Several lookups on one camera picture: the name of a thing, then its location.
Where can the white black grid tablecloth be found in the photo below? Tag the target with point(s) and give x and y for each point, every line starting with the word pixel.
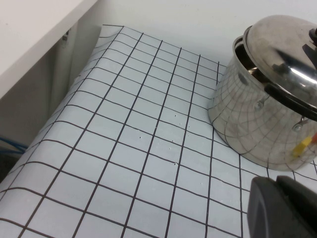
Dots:
pixel 123 148

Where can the small metal bracket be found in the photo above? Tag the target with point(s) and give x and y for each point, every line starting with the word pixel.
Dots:
pixel 65 39

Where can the white side cabinet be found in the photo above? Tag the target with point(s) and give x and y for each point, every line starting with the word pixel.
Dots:
pixel 29 49

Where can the steel lid with black knob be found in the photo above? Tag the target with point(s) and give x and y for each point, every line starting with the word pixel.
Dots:
pixel 277 47

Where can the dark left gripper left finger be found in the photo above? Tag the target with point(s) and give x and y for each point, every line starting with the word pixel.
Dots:
pixel 267 210

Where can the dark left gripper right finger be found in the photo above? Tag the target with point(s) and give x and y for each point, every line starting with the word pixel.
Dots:
pixel 304 205

